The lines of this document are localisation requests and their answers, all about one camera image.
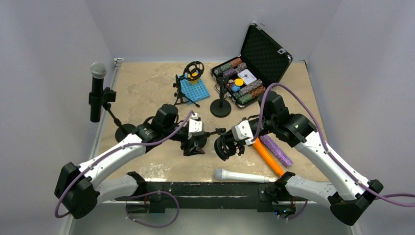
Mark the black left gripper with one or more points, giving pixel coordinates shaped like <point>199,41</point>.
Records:
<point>193,148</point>

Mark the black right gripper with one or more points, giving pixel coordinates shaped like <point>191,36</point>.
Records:
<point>241,141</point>

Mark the orange microphone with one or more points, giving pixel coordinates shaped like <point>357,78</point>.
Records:
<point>268,158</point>

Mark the white microphone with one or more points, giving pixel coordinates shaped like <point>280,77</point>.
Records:
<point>222,174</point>

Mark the black round-base mic stand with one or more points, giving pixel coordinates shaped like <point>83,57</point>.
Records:
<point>220,107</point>

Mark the purple glitter microphone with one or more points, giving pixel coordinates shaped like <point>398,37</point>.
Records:
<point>276,150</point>

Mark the black tripod shock-mount stand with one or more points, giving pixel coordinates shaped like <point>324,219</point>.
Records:
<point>194,66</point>

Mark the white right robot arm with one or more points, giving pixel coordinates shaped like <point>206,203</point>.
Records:
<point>347,194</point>

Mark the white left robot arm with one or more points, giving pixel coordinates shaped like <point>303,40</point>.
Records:
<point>81,187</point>

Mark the black round-base stand left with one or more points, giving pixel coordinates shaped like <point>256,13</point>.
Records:
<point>109,96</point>

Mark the black microphone silver grille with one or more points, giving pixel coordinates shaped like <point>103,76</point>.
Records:
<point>98,71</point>

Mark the blue lego baseplate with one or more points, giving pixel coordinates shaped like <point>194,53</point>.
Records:
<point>196,92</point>

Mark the black poker chip case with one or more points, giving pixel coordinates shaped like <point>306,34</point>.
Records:
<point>265,58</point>

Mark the yellow lego brick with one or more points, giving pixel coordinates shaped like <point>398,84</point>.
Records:
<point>193,78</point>

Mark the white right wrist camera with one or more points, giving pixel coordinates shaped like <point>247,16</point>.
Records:
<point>242,133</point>

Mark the black table front rail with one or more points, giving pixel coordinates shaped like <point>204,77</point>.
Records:
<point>265,197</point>

